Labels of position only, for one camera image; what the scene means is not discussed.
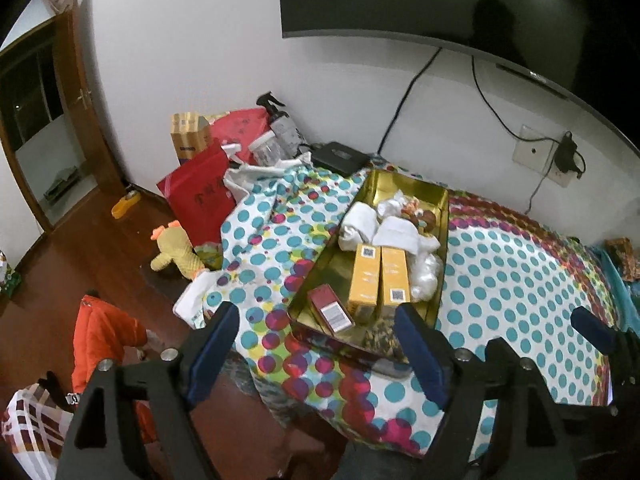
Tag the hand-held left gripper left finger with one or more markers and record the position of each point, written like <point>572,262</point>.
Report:
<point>212,355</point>

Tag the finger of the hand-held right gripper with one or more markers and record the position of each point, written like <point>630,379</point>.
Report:
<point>592,330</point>
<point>501,352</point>

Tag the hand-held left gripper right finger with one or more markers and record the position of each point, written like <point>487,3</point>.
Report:
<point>422,360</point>

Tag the clear plastic bag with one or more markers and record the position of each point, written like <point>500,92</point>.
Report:
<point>427,275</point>

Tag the yellow box with cup picture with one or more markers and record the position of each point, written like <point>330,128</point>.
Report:
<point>395,275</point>

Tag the yellow box with smiling face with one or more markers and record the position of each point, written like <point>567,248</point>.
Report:
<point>365,280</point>

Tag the small red box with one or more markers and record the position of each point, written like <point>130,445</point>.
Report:
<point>330,310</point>

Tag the white sock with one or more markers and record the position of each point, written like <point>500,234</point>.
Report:
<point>402,237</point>
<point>357,225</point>

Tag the gold tin box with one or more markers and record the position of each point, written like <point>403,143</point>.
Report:
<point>320,270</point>

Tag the brown plush toy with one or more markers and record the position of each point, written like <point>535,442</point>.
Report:
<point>420,217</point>

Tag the small clear plastic wrapper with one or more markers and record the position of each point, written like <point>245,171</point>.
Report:
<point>392,208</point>

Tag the blue cloth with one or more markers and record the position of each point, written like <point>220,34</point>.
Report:
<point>617,285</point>

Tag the polka-dot tablecloth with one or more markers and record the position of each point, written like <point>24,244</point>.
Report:
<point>500,280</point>

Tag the brown snack packet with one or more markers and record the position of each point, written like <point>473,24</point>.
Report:
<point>625,257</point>

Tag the yellow plush duck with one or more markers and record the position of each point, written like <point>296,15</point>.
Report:
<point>177,252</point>

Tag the orange jacket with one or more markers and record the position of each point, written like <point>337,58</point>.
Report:
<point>100,340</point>

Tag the red gift bag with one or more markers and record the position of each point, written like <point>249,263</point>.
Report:
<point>195,195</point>

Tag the small yellow plastic item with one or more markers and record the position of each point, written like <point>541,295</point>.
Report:
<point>125,206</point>

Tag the black charger adapter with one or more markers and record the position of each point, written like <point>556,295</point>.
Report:
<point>567,155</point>

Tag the white cloth bag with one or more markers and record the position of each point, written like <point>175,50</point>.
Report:
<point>250,177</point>

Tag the plaid bag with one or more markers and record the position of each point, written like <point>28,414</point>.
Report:
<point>35,425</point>

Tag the clear plastic jar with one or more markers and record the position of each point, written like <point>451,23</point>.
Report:
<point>265,149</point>

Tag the tan cardboard carton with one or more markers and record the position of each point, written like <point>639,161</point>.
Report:
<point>190,137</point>

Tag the black set-top box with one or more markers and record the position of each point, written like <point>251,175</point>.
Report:
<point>340,157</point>

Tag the pink-red bag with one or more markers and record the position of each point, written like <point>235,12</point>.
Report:
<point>240,125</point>

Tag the white spray bottle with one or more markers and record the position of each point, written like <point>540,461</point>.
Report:
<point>285,130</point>

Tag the wall socket plate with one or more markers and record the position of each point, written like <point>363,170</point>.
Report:
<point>532,152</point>

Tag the black wall television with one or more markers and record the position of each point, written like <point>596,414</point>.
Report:
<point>425,0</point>

